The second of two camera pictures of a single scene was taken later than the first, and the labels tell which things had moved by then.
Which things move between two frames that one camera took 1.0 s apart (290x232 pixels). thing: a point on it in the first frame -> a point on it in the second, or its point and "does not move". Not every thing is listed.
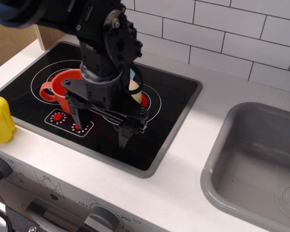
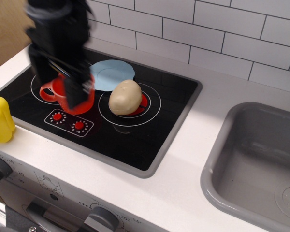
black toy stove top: (170, 97) does not move
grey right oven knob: (102, 219) does not move
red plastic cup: (56, 85) does not move
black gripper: (103, 92) -> (59, 51)
